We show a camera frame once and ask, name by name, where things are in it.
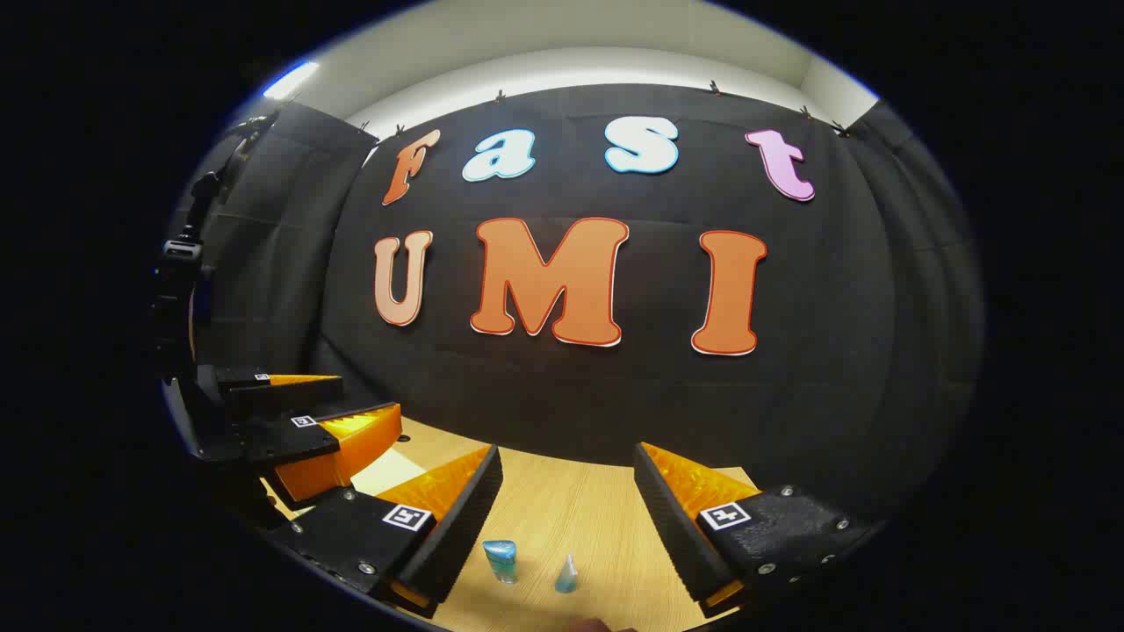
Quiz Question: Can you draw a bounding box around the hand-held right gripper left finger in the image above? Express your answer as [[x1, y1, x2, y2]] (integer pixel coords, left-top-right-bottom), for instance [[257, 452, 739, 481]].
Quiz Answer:
[[268, 443, 504, 620]]

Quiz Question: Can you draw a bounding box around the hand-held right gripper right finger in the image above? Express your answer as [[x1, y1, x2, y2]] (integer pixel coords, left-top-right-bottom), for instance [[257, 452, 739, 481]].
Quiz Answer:
[[634, 442, 888, 620]]

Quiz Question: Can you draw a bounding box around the blue skin care bottle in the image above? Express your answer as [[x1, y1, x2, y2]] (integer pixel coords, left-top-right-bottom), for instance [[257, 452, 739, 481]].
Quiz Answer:
[[481, 539, 519, 585]]

